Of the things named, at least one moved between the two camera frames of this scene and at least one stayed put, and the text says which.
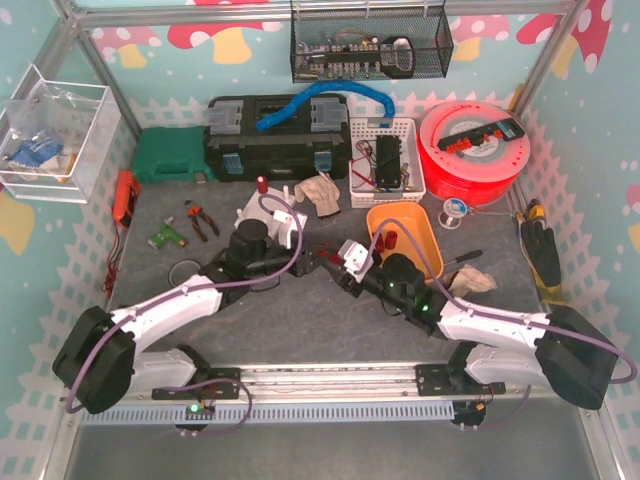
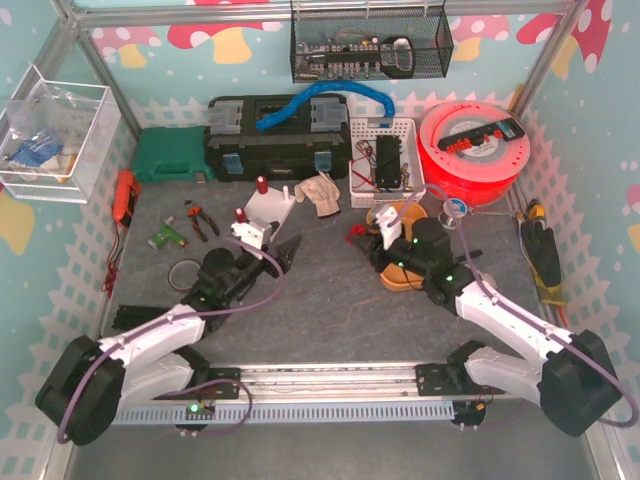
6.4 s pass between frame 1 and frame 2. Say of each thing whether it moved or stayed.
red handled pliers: stayed
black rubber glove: stayed
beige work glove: stayed
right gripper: moved
